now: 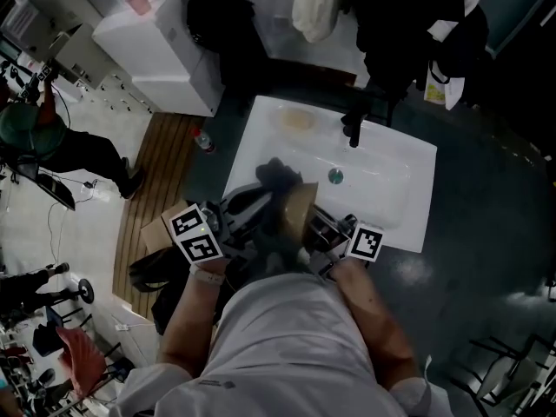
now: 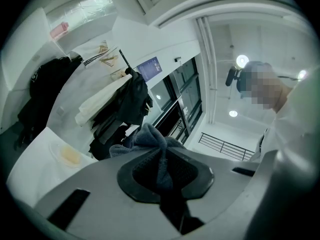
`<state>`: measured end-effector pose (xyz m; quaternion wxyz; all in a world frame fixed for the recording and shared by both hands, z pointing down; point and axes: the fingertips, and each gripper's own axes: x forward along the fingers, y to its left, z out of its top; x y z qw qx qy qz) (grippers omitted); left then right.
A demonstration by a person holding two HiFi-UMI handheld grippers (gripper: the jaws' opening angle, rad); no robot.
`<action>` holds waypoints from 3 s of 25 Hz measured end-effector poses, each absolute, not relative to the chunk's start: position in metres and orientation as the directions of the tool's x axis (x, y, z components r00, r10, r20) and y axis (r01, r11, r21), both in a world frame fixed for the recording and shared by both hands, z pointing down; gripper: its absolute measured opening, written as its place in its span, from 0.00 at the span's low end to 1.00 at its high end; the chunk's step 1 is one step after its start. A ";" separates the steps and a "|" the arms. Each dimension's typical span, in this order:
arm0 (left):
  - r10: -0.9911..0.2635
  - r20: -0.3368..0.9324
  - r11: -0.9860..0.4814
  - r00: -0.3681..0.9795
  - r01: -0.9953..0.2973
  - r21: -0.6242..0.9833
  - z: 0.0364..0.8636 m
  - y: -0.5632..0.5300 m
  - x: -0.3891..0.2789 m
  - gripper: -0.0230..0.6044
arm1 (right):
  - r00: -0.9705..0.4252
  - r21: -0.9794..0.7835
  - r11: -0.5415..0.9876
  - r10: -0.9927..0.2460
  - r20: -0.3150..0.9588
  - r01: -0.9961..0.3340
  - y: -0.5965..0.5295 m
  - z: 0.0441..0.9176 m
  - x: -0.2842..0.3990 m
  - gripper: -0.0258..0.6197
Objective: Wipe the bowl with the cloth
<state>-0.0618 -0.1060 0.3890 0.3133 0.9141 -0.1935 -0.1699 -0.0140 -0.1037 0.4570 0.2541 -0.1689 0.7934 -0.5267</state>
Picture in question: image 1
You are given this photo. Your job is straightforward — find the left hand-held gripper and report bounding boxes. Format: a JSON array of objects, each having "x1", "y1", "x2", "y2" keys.
[{"x1": 169, "y1": 183, "x2": 277, "y2": 264}]

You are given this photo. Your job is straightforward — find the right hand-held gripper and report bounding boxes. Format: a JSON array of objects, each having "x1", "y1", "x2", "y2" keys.
[{"x1": 306, "y1": 205, "x2": 386, "y2": 277}]

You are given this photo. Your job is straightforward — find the brown bowl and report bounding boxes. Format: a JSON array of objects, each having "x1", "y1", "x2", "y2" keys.
[{"x1": 280, "y1": 182, "x2": 321, "y2": 245}]

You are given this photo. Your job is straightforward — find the dark blue cloth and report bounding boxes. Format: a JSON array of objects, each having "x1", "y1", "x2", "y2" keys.
[{"x1": 255, "y1": 157, "x2": 305, "y2": 216}]

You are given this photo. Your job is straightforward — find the clear oval dish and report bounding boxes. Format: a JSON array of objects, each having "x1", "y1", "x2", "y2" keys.
[{"x1": 277, "y1": 105, "x2": 317, "y2": 133}]

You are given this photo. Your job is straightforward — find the person's left forearm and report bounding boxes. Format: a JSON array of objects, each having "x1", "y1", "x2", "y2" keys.
[{"x1": 158, "y1": 275, "x2": 227, "y2": 377}]

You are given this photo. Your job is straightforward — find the person's right forearm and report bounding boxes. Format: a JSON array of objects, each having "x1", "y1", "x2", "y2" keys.
[{"x1": 334, "y1": 258, "x2": 420, "y2": 386}]

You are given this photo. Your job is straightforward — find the white sink basin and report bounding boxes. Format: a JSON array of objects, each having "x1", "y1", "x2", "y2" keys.
[{"x1": 222, "y1": 95, "x2": 438, "y2": 254}]

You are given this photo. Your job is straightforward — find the clear plastic bottle red cap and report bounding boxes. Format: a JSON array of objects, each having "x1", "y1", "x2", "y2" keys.
[{"x1": 192, "y1": 127, "x2": 216, "y2": 155}]

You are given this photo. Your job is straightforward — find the white wrist band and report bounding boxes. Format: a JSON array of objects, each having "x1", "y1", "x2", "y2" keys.
[{"x1": 189, "y1": 265, "x2": 226, "y2": 285}]

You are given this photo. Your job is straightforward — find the wooden slatted platform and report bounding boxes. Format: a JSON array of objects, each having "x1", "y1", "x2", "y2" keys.
[{"x1": 111, "y1": 111, "x2": 205, "y2": 321}]

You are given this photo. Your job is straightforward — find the black faucet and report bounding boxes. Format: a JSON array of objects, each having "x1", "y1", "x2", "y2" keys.
[{"x1": 341, "y1": 102, "x2": 370, "y2": 149}]

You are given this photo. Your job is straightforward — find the brown cardboard box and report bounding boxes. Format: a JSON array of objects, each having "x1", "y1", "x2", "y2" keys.
[{"x1": 140, "y1": 202, "x2": 188, "y2": 255}]

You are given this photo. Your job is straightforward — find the black bag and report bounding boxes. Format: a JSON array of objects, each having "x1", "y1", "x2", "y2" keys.
[{"x1": 129, "y1": 245, "x2": 192, "y2": 336}]

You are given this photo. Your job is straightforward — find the person's white shirt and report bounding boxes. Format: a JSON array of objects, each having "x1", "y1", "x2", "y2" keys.
[{"x1": 108, "y1": 271, "x2": 453, "y2": 417}]

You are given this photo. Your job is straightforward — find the white appliance cabinet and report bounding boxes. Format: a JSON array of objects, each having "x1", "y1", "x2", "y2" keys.
[{"x1": 91, "y1": 0, "x2": 227, "y2": 117}]

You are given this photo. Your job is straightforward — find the white shopping bag yellow print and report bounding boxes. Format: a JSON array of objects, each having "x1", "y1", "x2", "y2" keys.
[{"x1": 424, "y1": 58, "x2": 466, "y2": 111}]

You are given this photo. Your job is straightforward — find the black hanging jacket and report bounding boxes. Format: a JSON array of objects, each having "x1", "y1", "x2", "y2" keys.
[{"x1": 186, "y1": 0, "x2": 270, "y2": 95}]

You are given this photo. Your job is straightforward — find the black clothing and bags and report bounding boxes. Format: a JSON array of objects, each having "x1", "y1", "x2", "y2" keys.
[{"x1": 351, "y1": 0, "x2": 492, "y2": 103}]

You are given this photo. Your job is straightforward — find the grey drawer cabinet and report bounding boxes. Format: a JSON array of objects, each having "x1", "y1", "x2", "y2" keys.
[{"x1": 56, "y1": 23, "x2": 156, "y2": 115}]

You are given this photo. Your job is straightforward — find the cream hanging garment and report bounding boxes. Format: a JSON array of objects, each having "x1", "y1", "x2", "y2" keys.
[{"x1": 291, "y1": 0, "x2": 340, "y2": 44}]

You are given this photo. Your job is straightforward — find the red plastic chair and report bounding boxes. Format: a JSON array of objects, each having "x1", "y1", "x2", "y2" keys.
[{"x1": 55, "y1": 326, "x2": 109, "y2": 401}]

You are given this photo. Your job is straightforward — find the black frame chair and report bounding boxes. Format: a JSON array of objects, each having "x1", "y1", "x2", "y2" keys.
[{"x1": 451, "y1": 334, "x2": 556, "y2": 407}]

